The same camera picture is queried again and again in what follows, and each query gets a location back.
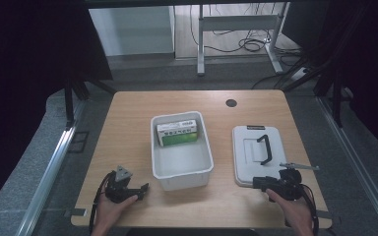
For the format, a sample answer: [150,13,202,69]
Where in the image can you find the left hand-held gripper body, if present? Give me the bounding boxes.
[103,165,136,205]

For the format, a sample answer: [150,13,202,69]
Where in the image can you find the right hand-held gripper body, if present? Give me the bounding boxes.
[265,161,321,202]

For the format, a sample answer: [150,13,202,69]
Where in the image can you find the grey lid with black handle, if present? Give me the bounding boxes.
[231,124,288,188]

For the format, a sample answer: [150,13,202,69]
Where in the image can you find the white plastic bin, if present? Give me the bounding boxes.
[150,110,216,192]

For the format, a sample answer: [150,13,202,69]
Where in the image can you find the person's left hand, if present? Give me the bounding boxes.
[94,194,140,231]

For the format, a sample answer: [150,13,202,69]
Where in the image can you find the person's right hand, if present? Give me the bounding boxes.
[265,188,315,230]

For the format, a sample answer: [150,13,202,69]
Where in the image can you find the dark floor vent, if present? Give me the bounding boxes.
[67,131,90,154]

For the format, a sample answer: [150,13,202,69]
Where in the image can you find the person's dark clothing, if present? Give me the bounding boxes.
[125,227,261,236]

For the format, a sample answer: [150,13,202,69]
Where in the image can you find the green and white box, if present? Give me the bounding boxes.
[156,119,200,148]

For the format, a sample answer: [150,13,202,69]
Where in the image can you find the black metal stand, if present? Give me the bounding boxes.
[281,48,353,129]
[62,77,116,130]

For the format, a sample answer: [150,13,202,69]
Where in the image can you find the white power strip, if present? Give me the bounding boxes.
[289,66,310,82]

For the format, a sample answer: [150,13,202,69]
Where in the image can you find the black curtain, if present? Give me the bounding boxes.
[0,0,114,217]
[282,0,378,152]

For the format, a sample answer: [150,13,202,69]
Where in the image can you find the white cabinet panel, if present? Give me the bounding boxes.
[88,5,175,57]

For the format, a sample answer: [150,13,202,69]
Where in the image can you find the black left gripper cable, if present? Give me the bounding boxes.
[88,170,116,236]

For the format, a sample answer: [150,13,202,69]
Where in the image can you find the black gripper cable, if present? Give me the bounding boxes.
[88,170,116,236]
[300,183,320,236]

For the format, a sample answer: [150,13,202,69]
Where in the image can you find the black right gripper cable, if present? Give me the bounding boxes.
[300,183,320,236]

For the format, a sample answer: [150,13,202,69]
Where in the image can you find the grey table bracket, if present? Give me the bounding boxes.
[315,209,333,220]

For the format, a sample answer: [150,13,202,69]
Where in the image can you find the silver metal floor rail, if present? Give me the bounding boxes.
[316,96,378,228]
[15,99,87,236]

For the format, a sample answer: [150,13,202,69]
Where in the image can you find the black floor cables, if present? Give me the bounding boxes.
[190,3,306,90]

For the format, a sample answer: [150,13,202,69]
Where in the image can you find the white metal desk frame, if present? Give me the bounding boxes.
[196,2,290,78]

